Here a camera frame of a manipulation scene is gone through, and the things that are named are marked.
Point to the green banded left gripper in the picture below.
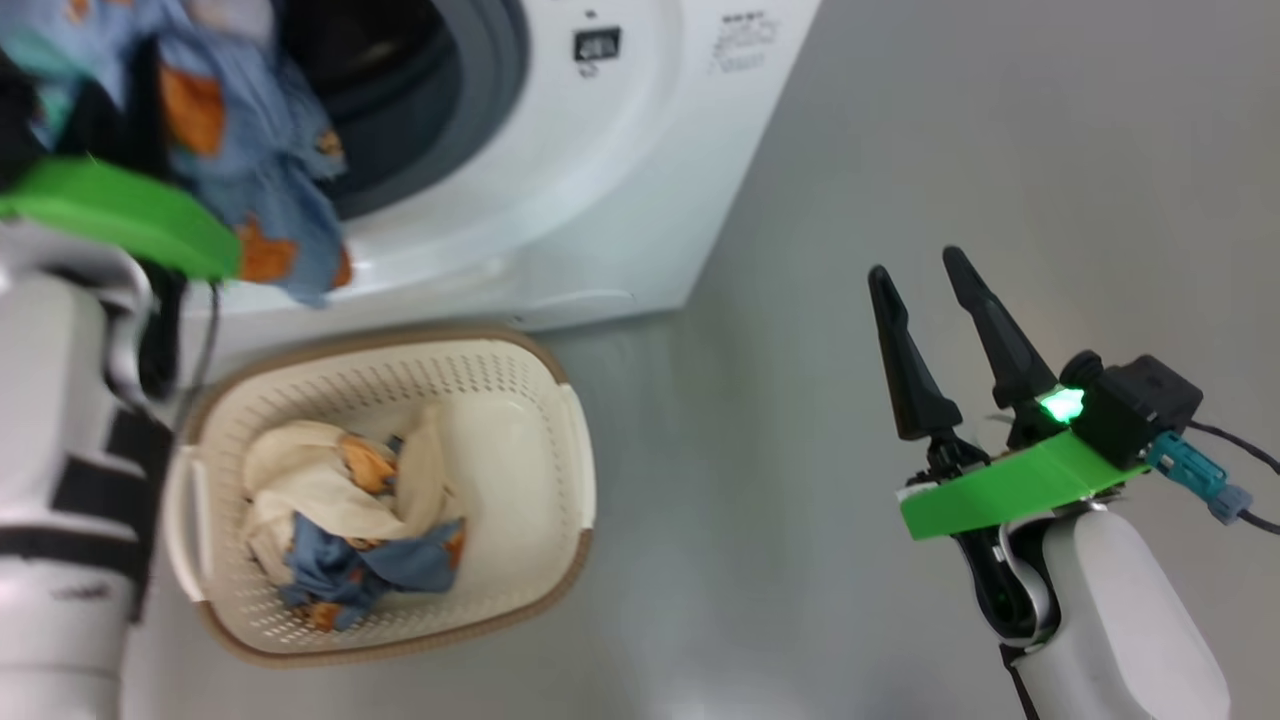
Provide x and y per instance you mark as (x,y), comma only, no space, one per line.
(120,205)

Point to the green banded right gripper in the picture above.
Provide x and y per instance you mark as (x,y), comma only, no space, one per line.
(1010,485)

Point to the blue cartoon print garment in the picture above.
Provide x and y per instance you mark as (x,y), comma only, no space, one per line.
(250,150)

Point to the cream and blue garment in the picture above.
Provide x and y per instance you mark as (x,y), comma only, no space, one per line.
(330,520)

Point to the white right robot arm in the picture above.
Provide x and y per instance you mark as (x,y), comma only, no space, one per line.
(1130,620)

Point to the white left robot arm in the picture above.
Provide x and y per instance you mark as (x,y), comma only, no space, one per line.
(50,450)

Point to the grey rubber door gasket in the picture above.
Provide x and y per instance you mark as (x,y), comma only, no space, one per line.
(480,110)

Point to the white front-load washing machine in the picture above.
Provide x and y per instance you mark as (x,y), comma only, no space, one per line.
(600,200)

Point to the cream laundry basket brown rim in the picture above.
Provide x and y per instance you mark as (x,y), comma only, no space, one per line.
(520,450)

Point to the steel perforated washer drum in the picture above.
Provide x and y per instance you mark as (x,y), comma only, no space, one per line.
(380,80)

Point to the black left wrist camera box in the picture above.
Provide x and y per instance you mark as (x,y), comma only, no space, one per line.
(18,130)

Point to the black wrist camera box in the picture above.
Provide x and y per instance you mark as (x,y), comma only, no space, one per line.
(18,130)
(1140,405)

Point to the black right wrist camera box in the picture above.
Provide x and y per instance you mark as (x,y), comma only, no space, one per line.
(1140,405)

